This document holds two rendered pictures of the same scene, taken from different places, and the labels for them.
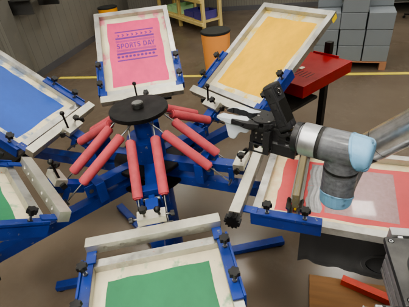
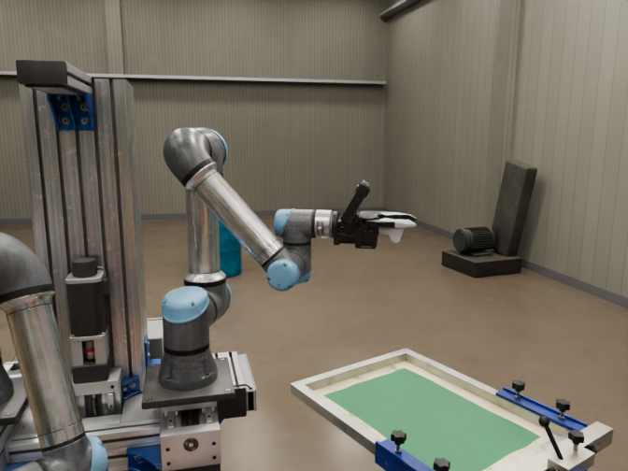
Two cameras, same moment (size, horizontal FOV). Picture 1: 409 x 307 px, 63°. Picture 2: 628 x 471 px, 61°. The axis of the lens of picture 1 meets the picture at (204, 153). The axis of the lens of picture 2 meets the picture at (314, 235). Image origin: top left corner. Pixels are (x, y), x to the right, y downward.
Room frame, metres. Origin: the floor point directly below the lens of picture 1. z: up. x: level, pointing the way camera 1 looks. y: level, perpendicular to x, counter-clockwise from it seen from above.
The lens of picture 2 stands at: (1.82, -0.92, 1.89)
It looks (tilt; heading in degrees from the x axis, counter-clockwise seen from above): 11 degrees down; 152
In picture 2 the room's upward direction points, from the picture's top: straight up
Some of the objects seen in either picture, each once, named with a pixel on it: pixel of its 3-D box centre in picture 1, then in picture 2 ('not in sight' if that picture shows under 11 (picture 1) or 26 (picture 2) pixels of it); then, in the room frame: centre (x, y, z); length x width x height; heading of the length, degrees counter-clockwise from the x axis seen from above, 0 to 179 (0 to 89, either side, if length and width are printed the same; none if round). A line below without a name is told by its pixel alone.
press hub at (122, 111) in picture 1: (159, 198); not in sight; (1.59, 0.32, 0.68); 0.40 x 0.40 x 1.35
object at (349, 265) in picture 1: (350, 250); not in sight; (0.97, -0.63, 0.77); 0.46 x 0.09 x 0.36; 66
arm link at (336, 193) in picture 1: (339, 180); (295, 262); (0.59, -0.31, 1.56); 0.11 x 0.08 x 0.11; 141
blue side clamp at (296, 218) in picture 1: (285, 220); not in sight; (1.01, -0.32, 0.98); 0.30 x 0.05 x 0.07; 66
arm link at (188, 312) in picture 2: not in sight; (187, 316); (0.51, -0.59, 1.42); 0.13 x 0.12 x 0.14; 141
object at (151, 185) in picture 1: (150, 158); not in sight; (1.59, 0.32, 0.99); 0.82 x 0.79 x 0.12; 66
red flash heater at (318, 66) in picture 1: (302, 71); not in sight; (2.43, -0.83, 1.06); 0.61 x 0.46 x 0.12; 126
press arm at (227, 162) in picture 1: (231, 165); not in sight; (1.39, -0.13, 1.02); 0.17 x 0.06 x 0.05; 66
